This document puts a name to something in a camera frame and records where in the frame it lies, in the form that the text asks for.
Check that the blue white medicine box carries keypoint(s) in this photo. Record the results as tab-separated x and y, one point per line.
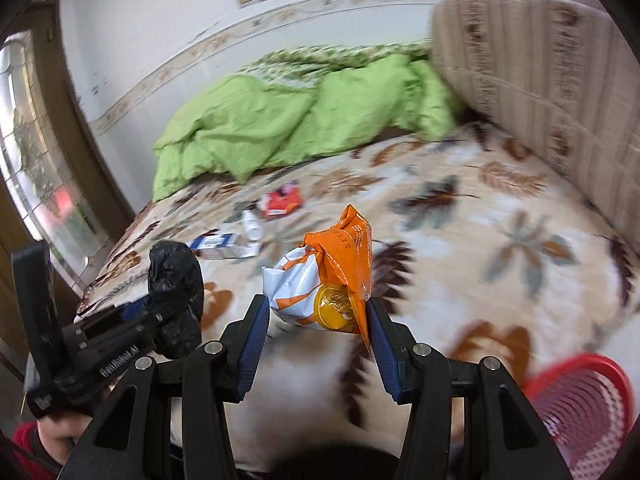
220	247

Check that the red mesh basket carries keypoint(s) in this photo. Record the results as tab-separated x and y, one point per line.
580	410

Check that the leaf print blanket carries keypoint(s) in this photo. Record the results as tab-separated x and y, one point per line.
475	240

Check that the person's left forearm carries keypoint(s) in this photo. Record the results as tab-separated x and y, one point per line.
25	452

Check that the red packet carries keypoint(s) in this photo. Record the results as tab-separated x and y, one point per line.
282	200

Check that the green white patterned quilt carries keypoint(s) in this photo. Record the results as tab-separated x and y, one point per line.
325	57

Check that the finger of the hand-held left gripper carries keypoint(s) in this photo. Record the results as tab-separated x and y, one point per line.
115	316
152	335

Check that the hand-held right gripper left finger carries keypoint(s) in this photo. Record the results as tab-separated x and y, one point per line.
252	345

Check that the wooden framed glass door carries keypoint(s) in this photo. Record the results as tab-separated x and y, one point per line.
55	160

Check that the small white bottle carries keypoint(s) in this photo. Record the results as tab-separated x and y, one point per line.
252	227

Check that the orange white snack bag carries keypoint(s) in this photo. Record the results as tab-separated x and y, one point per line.
340	260

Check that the striped floral headboard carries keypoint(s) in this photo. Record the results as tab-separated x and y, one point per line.
540	70

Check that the green duvet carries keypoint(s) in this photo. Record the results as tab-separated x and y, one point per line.
260	120

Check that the black plastic bag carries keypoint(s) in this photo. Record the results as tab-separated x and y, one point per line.
175	280

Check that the person's left hand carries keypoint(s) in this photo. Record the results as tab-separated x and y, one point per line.
62	430

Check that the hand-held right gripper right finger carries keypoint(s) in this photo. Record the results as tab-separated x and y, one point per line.
385	350

